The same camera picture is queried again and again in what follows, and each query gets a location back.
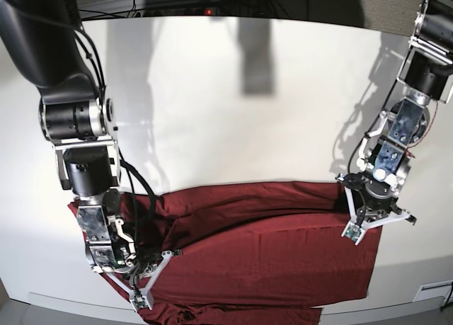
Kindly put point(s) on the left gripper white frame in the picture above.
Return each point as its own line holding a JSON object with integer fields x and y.
{"x": 371, "y": 205}

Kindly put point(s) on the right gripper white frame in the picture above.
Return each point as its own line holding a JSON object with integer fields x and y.
{"x": 134, "y": 278}

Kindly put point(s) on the dark red long-sleeve shirt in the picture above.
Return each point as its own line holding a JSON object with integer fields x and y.
{"x": 252, "y": 253}

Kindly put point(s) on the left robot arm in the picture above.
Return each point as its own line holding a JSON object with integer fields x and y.
{"x": 383, "y": 155}

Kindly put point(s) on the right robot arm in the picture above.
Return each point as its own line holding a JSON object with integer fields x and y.
{"x": 51, "y": 49}

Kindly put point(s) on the white label plate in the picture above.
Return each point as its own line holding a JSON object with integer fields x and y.
{"x": 432, "y": 290}

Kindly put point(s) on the power strip with red light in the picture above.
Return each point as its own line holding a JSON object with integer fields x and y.
{"x": 175, "y": 11}

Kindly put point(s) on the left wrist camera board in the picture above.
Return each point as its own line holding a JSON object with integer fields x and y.
{"x": 353, "y": 233}

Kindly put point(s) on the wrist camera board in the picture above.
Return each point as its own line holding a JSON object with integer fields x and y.
{"x": 139, "y": 302}
{"x": 353, "y": 233}

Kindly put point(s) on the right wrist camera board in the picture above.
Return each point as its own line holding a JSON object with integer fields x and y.
{"x": 139, "y": 302}

